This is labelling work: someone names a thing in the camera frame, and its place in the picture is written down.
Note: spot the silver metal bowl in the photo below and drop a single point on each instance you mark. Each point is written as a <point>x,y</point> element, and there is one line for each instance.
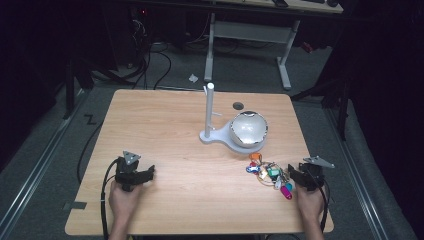
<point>249,129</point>

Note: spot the crumpled white paper scrap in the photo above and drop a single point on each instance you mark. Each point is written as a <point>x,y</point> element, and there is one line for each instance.
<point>193,78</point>

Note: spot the person's right hand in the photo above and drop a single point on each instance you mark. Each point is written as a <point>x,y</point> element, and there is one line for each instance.
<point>309,203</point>

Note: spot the grey tape strip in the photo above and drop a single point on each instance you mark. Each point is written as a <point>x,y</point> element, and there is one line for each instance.
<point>75,205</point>

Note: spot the person's left hand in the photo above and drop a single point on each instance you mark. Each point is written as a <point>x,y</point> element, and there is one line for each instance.
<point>124,201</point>

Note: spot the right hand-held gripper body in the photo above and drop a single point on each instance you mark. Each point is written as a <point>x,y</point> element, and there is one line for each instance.
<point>313,173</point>

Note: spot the metal floor rail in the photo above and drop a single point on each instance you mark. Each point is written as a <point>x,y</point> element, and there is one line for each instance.
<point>36,170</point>
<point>356,170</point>

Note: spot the white-framed desk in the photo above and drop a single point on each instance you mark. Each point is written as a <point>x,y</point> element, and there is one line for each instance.
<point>248,33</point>

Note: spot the bunch of colourful keys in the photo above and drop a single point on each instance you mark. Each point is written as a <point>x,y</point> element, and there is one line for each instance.
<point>271,175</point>

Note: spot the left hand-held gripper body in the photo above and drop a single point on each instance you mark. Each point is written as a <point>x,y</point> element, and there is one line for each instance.
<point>128,166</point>

